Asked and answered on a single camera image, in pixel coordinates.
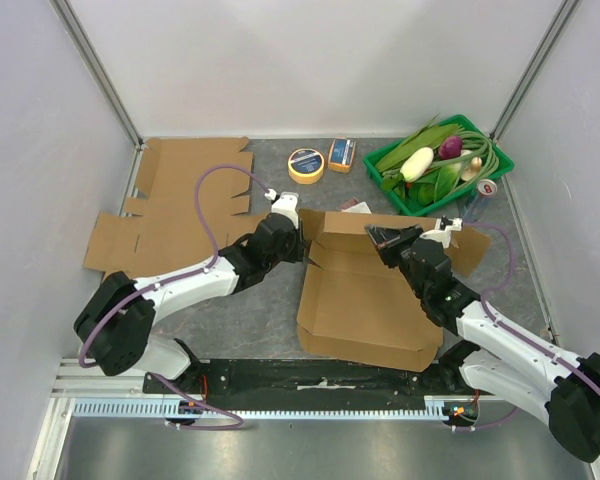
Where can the green long beans bundle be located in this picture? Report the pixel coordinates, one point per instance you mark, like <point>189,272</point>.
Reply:
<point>474,144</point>

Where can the green leafy vegetable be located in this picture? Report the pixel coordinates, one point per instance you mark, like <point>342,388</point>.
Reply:
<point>389,164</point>

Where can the grey slotted cable duct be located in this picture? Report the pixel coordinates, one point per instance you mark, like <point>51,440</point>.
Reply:
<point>429,410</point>

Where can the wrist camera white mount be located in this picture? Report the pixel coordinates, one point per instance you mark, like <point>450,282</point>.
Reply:
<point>285,204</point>
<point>443,231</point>

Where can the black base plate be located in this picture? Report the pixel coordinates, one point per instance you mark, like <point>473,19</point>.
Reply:
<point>233,384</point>

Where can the aluminium frame post left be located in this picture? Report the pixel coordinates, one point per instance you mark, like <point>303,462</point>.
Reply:
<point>87,51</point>

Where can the brown cardboard box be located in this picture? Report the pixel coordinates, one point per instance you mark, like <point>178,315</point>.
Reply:
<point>352,306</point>

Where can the green plastic tray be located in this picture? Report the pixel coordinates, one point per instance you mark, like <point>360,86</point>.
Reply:
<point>442,185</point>

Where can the brown mushroom toy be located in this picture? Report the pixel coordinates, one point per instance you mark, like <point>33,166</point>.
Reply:
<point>472,169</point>

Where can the aluminium frame post right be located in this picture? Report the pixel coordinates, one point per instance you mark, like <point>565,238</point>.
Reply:
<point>545,47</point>

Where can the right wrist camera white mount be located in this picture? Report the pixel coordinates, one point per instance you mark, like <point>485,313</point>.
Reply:
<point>443,231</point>

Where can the flat cardboard sheet on left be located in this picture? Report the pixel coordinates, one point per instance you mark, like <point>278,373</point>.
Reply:
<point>192,191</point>

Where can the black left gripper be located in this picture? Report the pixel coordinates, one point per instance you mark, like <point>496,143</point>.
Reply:
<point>297,253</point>

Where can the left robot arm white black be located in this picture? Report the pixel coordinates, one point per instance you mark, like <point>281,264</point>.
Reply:
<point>116,325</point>

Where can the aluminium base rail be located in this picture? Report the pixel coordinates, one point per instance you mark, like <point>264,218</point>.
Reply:
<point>74,381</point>

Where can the yellow tape roll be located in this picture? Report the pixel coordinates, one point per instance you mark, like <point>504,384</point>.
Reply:
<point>306,166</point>

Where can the yellow sponge block blue label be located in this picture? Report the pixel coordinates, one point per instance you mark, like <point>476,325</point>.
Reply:
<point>341,155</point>

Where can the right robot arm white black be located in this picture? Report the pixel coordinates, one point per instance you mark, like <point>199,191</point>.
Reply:
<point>558,387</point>

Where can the purple onion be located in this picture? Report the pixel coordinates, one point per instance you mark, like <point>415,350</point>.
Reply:
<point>451,148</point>

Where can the clear plastic bag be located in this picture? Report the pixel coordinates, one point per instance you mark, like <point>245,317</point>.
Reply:
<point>361,207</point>

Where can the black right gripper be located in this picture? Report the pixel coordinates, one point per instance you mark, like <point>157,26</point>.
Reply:
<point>397,246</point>

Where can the red packet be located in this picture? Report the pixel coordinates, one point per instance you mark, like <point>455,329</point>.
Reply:
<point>348,204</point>

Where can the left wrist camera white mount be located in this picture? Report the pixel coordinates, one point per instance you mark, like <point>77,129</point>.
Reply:
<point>285,204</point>

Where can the aluminium frame post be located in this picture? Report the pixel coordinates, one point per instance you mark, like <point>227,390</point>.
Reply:
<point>545,47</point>
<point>87,51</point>

